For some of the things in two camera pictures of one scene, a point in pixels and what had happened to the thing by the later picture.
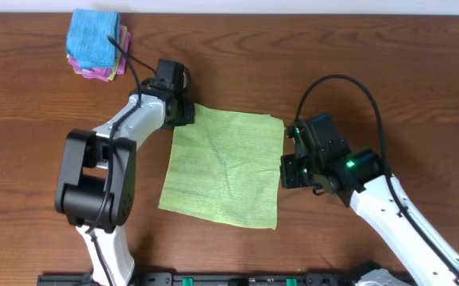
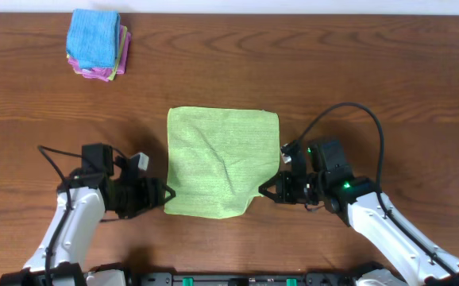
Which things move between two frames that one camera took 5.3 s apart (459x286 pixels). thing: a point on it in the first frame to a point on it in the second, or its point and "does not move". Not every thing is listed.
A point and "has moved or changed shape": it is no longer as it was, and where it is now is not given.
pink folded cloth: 106,74 does not move
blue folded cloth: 87,37 does not move
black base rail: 210,279 does not move
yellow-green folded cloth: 119,62 does not move
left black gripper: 186,112 to 146,195
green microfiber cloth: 225,166 has moved or changed shape
